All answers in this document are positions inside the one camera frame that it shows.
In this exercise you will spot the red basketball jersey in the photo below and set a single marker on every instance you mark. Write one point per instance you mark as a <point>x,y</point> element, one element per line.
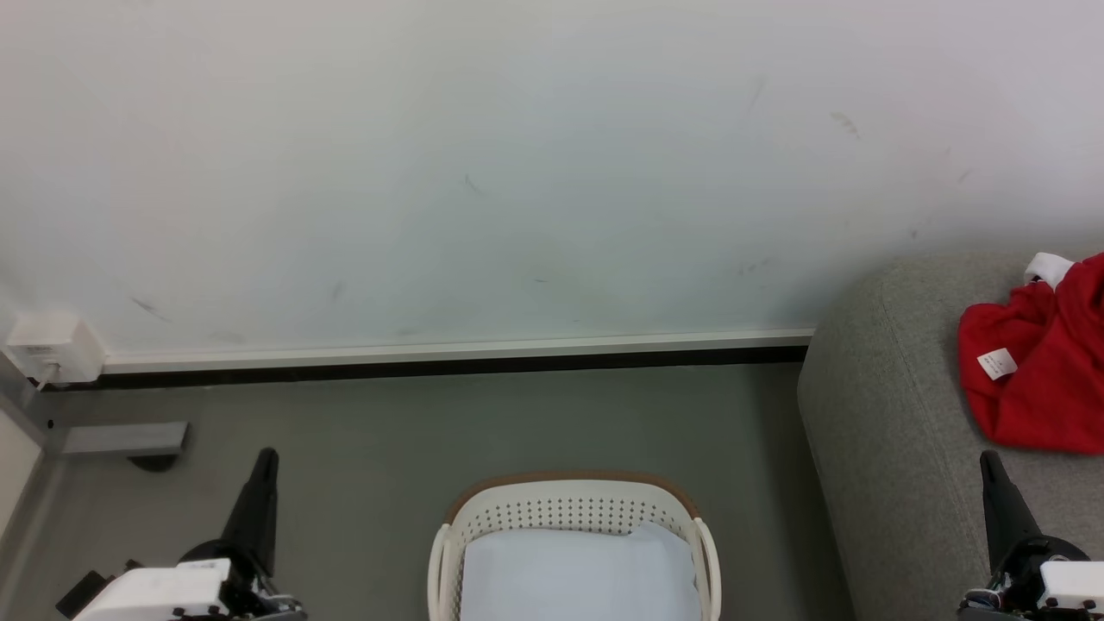
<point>1044,379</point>

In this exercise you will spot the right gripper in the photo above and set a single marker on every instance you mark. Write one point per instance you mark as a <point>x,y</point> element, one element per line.
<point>1061,586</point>

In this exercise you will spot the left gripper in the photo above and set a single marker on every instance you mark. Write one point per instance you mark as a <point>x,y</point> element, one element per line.
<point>164,591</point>

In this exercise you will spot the white perforated laundry basket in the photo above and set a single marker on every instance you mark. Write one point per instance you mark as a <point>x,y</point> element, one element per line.
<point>569,504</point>

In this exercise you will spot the grey fabric sofa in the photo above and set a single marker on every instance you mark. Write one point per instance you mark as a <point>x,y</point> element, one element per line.
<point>897,431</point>

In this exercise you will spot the white cloth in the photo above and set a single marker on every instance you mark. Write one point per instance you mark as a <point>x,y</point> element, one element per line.
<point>578,573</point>

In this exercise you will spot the black caster wheel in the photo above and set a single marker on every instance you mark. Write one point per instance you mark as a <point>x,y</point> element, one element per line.
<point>153,462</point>

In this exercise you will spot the white wall outlet box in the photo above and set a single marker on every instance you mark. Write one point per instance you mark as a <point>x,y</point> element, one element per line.
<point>56,345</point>

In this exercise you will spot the white and black baseboard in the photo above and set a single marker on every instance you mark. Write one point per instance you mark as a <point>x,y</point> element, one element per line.
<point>448,355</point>

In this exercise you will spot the grey metal table frame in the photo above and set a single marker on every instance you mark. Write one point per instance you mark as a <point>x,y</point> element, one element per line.
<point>121,438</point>

